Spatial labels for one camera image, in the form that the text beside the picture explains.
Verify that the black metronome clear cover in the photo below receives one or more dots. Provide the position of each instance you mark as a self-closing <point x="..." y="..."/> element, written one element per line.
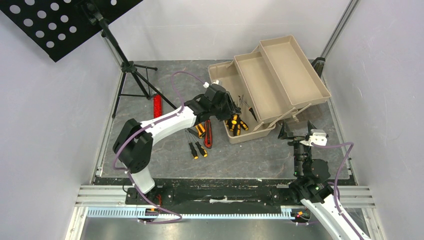
<point x="318" y="65"/>

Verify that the black perforated music stand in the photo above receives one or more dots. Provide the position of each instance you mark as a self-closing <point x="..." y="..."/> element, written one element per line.
<point x="60" y="26"/>

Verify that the beige plastic tool box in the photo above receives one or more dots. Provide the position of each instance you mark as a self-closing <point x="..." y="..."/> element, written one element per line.
<point x="277" y="81"/>

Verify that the screwdriver black handle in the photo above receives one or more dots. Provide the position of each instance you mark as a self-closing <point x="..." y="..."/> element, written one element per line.
<point x="250" y="109"/>

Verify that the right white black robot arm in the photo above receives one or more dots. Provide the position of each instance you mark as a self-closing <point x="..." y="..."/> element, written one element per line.
<point x="311" y="187"/>

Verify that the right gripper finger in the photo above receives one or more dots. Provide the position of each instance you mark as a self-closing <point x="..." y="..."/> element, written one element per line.
<point x="285" y="132"/>
<point x="311" y="127"/>

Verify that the screwdriver yellow black extra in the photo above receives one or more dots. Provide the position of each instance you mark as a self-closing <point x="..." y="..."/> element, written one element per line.
<point x="243" y="125"/>

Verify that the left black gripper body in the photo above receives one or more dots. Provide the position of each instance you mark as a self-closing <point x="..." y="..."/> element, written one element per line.
<point x="222" y="111"/>

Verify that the red cylindrical object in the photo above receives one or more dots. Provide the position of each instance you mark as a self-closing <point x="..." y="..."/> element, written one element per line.
<point x="157" y="106"/>

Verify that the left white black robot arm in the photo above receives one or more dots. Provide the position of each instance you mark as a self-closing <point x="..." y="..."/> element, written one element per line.
<point x="133" y="146"/>

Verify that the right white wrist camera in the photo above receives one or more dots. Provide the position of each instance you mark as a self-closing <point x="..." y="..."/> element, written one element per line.
<point x="315" y="137"/>

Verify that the red black utility knife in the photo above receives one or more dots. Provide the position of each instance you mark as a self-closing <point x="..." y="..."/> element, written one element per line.
<point x="208" y="138"/>

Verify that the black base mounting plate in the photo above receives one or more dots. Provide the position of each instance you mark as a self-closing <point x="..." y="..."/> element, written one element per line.
<point x="223" y="195"/>

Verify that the aluminium frame rail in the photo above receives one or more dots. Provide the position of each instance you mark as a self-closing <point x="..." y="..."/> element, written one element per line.
<point x="110" y="199"/>

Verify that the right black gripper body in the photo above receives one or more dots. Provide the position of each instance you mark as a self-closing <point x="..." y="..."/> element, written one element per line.
<point x="296" y="137"/>

